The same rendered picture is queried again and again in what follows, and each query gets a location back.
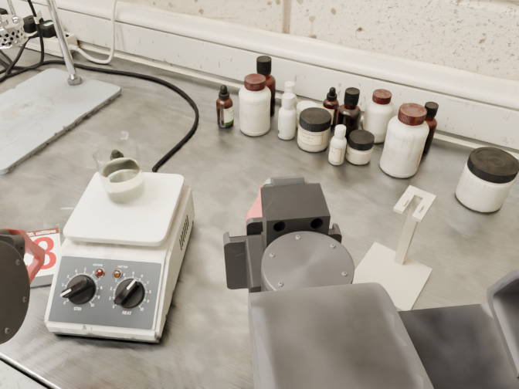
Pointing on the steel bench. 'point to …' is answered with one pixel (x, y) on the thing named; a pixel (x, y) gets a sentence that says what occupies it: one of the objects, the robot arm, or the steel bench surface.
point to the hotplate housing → (183, 221)
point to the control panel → (106, 292)
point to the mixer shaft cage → (11, 29)
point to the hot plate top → (127, 214)
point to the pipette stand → (408, 274)
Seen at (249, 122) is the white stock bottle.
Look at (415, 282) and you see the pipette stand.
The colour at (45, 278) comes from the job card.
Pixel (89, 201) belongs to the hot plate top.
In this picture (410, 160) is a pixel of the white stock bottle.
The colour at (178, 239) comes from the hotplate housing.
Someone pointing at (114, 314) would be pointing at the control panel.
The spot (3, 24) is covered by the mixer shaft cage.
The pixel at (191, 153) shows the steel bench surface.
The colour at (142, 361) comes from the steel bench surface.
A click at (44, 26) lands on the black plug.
